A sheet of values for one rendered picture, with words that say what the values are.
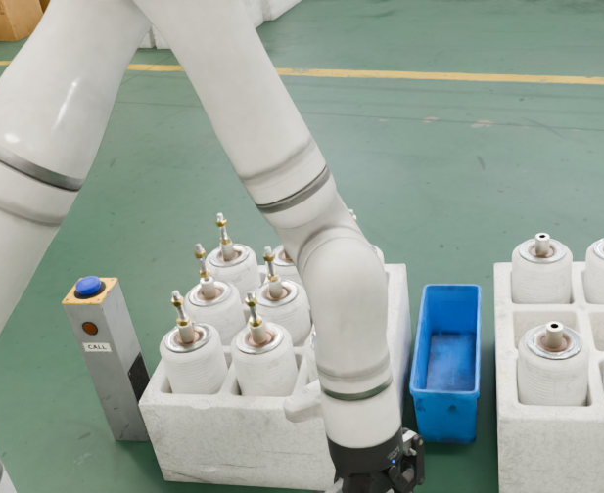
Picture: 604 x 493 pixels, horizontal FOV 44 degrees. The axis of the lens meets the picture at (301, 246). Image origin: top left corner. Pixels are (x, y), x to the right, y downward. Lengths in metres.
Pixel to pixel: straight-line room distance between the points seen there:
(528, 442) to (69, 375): 0.94
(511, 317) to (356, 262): 0.68
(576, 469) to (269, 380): 0.46
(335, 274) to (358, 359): 0.09
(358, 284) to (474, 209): 1.33
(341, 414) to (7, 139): 0.37
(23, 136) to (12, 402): 1.11
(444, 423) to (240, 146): 0.79
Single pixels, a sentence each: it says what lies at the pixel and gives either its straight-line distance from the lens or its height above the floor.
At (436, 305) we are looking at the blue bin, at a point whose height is 0.07.
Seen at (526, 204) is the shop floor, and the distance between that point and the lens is 1.95.
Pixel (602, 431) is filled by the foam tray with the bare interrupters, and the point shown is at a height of 0.16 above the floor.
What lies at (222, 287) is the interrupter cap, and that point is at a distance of 1.29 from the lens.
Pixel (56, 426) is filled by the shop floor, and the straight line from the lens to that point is 1.53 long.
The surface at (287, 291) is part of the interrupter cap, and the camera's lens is 1.25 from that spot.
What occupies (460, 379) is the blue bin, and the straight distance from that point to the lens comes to 1.42.
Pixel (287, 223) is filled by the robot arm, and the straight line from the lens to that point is 0.61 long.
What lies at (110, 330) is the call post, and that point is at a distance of 1.26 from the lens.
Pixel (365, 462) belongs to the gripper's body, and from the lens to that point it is 0.74.
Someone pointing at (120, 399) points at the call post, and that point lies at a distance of 1.37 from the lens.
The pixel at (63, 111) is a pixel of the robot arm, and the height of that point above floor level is 0.78.
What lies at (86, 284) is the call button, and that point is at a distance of 1.26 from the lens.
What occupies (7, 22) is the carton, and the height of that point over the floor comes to 0.10.
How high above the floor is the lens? 0.96
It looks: 31 degrees down
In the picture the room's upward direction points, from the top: 10 degrees counter-clockwise
